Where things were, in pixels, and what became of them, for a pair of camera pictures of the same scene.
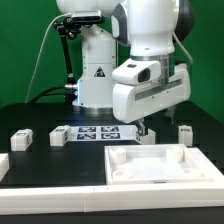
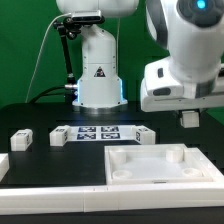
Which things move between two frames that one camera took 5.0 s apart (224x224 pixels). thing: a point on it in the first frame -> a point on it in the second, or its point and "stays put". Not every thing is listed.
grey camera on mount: (87, 17) stays put
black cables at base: (45, 93) stays put
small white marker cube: (185, 135) -> (190, 119)
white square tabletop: (133, 164) stays put
